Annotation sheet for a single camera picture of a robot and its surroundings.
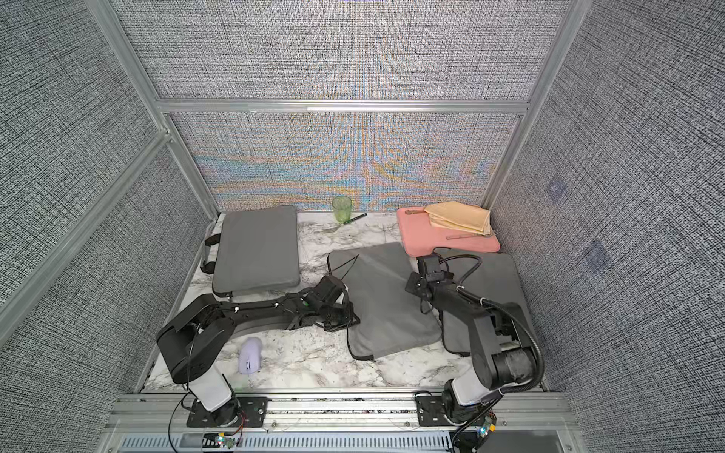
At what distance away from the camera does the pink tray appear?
3.59 ft

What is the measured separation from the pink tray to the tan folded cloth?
0.10 feet

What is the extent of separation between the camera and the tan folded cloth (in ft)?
3.78

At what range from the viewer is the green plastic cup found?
3.81 ft

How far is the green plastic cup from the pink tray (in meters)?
0.22

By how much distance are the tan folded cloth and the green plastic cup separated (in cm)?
33

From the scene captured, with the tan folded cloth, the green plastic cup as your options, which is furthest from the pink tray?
the green plastic cup

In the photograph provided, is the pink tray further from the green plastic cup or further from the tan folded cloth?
the green plastic cup
